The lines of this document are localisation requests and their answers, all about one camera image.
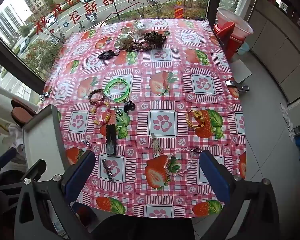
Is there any grey cardboard box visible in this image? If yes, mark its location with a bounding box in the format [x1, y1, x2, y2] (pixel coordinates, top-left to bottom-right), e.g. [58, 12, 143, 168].
[21, 104, 73, 172]

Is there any white flower claw clip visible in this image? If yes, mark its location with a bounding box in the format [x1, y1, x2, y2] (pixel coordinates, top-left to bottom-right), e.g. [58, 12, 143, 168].
[114, 27, 137, 50]

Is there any braided brown hair tie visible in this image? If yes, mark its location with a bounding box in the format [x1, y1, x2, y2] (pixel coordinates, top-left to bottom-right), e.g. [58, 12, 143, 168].
[88, 89, 108, 105]

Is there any grey cabinet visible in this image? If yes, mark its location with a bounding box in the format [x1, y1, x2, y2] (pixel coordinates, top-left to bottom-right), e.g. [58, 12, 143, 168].
[247, 0, 300, 104]

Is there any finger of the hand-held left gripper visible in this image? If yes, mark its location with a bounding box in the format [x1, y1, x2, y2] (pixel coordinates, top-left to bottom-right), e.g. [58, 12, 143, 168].
[0, 147, 17, 178]

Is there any translucent white bucket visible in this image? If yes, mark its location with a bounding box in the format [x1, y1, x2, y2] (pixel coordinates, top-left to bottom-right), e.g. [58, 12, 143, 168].
[216, 7, 254, 39]

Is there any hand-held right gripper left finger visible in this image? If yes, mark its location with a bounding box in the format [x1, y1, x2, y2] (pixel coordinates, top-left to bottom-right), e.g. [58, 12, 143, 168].
[14, 150, 97, 240]

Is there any green plastic bracelet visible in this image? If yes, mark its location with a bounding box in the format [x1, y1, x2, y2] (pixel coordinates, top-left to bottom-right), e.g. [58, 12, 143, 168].
[104, 78, 130, 103]

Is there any black spiral hair tie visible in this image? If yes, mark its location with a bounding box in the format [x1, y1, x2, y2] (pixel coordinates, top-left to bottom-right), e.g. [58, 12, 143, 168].
[98, 51, 115, 60]

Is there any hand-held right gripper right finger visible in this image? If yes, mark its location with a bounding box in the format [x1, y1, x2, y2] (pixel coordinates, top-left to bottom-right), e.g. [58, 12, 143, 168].
[199, 150, 287, 240]

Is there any black rhinestone rectangular hair clip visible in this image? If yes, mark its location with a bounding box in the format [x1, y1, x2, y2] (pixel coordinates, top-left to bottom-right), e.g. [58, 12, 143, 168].
[105, 124, 117, 155]

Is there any white flower scrunchie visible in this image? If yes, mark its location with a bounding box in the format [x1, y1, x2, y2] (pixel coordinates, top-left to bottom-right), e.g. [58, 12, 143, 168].
[132, 20, 147, 33]

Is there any pink yellow bead bracelet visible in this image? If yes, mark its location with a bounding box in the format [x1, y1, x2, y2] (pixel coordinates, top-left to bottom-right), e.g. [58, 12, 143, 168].
[91, 101, 112, 126]

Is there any red plastic bucket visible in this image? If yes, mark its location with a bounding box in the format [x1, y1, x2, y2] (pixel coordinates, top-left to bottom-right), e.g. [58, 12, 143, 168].
[213, 21, 245, 60]

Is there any beige hollow hair clip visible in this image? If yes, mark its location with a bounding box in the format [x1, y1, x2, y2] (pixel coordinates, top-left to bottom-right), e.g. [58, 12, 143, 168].
[150, 132, 163, 154]

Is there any blue plastic basin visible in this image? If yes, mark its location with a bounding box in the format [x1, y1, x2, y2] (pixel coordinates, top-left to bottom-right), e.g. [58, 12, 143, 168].
[237, 41, 250, 55]

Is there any silver hair pin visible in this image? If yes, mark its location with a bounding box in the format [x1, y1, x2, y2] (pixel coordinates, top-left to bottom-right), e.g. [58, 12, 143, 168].
[101, 159, 115, 182]

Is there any clear crystal bead bracelet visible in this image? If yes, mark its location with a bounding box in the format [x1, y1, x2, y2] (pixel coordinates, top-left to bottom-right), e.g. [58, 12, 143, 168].
[164, 148, 202, 178]

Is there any black bow hair clip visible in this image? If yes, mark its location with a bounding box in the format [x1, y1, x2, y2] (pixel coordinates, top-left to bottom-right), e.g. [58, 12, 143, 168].
[123, 100, 136, 113]

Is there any white towel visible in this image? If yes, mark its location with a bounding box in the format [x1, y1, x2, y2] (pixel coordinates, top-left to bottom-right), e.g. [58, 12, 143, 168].
[6, 124, 24, 153]

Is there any pink strawberry plaid tablecloth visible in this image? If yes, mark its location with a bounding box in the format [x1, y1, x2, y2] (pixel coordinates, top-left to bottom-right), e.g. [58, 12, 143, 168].
[39, 17, 247, 218]

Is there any glass window red lettering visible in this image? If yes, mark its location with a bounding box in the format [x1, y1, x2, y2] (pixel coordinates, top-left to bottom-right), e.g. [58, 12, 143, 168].
[0, 0, 248, 83]

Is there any yellow hair tie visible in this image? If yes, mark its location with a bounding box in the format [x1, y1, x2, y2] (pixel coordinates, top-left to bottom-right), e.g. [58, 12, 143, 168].
[186, 109, 206, 130]

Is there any grey flat board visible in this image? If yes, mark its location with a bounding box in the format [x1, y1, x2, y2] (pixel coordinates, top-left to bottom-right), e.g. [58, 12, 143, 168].
[230, 60, 253, 84]

